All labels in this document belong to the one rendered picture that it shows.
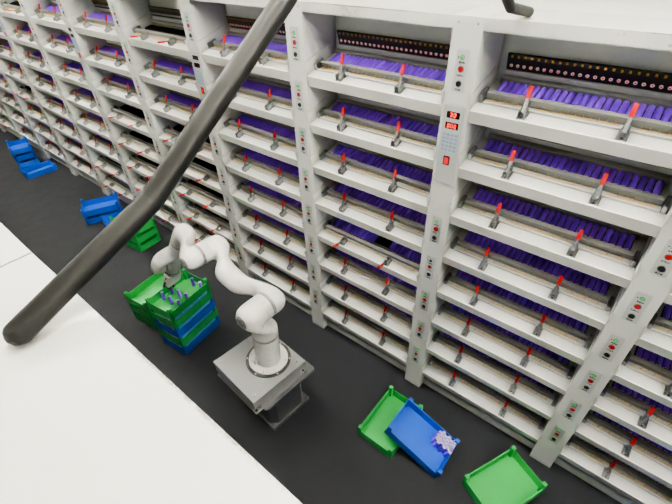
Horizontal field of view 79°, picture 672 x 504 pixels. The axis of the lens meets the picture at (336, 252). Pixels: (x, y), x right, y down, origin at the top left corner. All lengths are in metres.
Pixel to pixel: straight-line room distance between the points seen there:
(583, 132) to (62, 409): 1.30
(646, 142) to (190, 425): 1.26
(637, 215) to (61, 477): 1.39
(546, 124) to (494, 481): 1.60
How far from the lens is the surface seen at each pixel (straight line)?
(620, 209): 1.45
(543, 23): 1.32
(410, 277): 1.90
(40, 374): 0.45
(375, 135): 1.70
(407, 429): 2.22
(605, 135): 1.37
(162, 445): 0.36
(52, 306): 0.47
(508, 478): 2.30
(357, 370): 2.47
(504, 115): 1.41
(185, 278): 2.71
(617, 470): 2.31
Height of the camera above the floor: 2.02
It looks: 39 degrees down
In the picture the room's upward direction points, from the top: 2 degrees counter-clockwise
